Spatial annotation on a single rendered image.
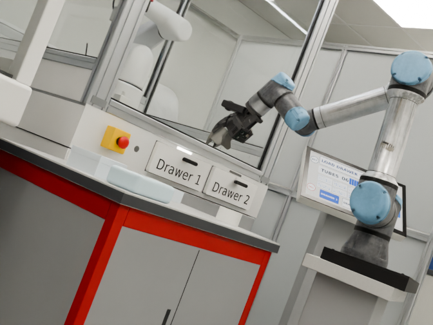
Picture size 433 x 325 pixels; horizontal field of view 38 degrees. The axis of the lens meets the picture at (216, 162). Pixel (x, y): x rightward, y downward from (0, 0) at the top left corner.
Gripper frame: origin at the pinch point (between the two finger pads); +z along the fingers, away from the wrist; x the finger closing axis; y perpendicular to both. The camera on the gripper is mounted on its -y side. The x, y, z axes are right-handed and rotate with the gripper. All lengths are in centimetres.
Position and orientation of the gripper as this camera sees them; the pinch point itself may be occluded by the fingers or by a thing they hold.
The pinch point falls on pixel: (211, 142)
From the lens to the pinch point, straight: 222.1
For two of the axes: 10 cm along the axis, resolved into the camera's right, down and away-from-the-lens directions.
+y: 3.7, 7.3, -5.8
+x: 6.1, 2.8, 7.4
